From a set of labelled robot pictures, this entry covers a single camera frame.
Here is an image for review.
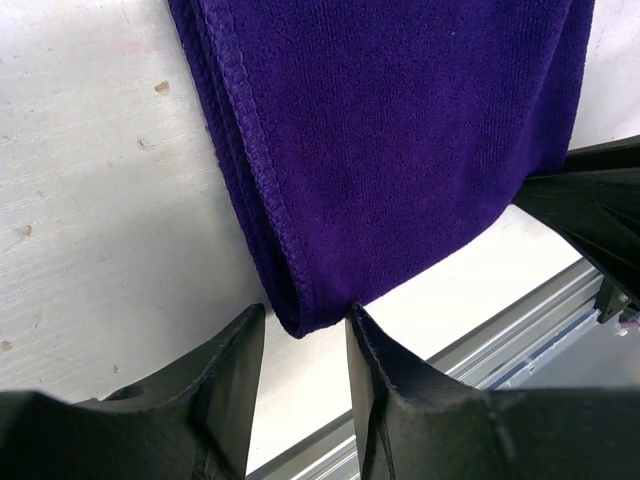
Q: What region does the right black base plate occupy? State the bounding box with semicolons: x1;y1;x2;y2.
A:
594;278;639;324

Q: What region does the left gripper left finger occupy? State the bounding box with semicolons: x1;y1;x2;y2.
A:
1;304;265;479

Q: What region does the purple towel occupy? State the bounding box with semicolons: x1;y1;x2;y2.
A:
169;0;594;338

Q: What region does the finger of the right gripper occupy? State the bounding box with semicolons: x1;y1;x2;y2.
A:
564;135;640;172
514;168;639;303

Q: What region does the aluminium mounting rail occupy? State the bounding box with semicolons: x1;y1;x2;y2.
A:
244;259;640;480

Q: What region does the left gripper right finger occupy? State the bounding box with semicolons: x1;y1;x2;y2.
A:
346;304;639;479

